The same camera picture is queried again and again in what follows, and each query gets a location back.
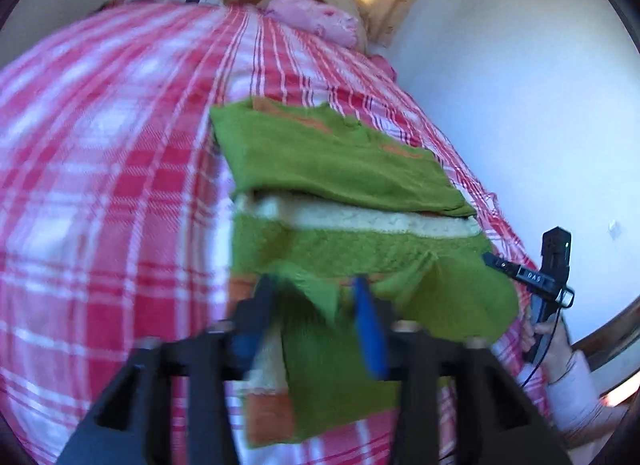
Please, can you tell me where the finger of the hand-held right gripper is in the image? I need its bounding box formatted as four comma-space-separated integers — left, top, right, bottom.
482, 252, 519, 279

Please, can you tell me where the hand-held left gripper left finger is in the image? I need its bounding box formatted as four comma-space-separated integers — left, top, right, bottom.
57, 272, 281, 465

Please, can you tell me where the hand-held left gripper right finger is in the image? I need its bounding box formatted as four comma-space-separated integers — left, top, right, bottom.
350, 275, 573, 465

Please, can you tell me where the green striped knit sweater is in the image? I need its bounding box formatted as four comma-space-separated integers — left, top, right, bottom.
209, 98, 521, 448

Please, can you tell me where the person's right forearm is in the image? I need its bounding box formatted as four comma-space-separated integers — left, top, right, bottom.
515, 350, 621, 447

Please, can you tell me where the person's right hand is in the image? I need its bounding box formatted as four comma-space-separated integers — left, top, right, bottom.
522, 317, 574, 387

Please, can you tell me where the pink cloth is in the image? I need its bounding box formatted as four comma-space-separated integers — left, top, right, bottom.
372, 55, 399, 82

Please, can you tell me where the bed with red plaid sheet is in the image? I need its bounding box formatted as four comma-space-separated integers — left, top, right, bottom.
0, 0, 556, 465

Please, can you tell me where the pink floral pillow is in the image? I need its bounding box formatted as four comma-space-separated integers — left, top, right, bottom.
257, 0, 364, 49

